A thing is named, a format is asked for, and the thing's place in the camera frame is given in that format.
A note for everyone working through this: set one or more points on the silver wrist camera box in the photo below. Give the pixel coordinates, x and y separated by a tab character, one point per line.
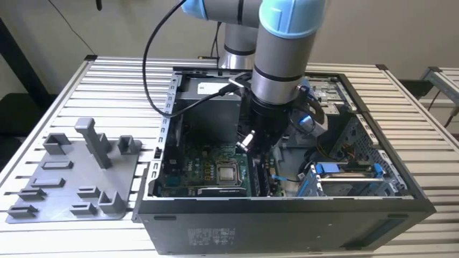
306	121

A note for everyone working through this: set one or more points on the white power supply label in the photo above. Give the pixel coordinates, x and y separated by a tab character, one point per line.
208	87

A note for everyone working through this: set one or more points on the green motherboard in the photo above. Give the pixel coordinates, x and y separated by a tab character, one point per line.
194	166

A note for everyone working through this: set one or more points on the grey case label sticker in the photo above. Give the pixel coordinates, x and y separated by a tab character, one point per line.
211	236

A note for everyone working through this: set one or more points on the blue disk carrier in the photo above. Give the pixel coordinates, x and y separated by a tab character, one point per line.
328	168

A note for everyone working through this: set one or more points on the metal slat side table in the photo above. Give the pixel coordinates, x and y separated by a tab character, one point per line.
443	80

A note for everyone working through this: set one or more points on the black CPU socket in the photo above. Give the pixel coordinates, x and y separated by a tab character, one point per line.
228	163

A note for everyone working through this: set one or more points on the small black hanging object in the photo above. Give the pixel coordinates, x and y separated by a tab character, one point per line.
99	5

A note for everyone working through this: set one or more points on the black graphics card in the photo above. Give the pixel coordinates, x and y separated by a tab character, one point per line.
222	191

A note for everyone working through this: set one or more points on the silver CPU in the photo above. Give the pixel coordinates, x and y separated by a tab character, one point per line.
227	176

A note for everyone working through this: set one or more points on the black metal stand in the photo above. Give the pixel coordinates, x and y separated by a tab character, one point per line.
21	53

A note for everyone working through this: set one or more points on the grey plastic parts rack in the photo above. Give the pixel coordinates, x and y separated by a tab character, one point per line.
115	182

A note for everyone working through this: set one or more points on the silver camera bracket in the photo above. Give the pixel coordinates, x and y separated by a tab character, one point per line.
247	141

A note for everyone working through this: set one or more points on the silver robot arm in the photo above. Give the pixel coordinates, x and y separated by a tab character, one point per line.
283	53

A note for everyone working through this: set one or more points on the grey metal drive cage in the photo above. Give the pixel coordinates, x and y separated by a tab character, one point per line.
300	141

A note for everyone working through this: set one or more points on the silver hard disk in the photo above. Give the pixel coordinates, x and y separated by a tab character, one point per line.
344	188

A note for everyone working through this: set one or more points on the black PC case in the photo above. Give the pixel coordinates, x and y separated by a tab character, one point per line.
251	225

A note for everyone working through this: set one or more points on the black RAM stick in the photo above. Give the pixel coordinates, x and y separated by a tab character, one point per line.
255	177

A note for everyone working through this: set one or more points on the black table corner cap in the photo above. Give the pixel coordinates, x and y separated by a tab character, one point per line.
435	69
91	57
382	67

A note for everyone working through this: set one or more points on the grey power supply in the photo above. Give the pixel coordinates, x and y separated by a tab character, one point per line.
208	126

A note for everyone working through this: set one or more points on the black box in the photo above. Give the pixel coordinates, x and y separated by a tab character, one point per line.
415	88

